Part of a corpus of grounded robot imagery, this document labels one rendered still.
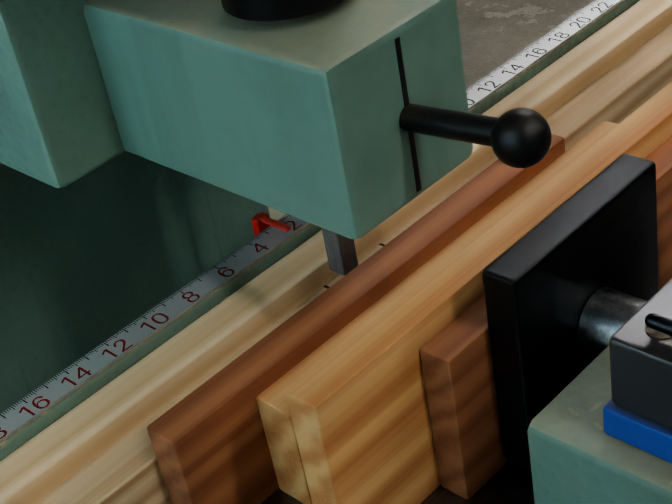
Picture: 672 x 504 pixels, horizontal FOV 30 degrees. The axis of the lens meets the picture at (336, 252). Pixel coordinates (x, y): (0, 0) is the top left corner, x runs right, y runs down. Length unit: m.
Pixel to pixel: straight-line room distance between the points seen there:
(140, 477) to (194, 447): 0.03
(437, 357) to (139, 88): 0.16
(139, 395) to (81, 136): 0.11
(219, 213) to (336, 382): 0.31
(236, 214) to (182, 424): 0.29
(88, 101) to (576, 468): 0.24
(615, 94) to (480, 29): 2.32
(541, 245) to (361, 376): 0.08
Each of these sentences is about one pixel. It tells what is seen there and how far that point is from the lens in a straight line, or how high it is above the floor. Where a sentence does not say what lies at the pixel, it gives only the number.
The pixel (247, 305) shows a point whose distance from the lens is 0.52.
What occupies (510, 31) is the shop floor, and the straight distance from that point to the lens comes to 2.93.
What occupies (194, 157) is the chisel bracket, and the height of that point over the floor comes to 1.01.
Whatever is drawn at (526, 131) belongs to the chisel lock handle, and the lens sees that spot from 0.41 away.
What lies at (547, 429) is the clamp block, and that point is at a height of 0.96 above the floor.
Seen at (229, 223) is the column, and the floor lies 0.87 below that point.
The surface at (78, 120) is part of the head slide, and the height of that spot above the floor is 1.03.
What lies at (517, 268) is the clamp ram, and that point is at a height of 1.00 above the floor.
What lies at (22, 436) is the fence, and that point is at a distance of 0.48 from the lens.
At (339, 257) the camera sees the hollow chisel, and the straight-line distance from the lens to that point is 0.52.
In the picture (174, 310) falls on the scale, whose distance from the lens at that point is 0.51.
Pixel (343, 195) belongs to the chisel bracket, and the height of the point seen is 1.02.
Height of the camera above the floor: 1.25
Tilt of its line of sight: 34 degrees down
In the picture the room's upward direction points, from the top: 11 degrees counter-clockwise
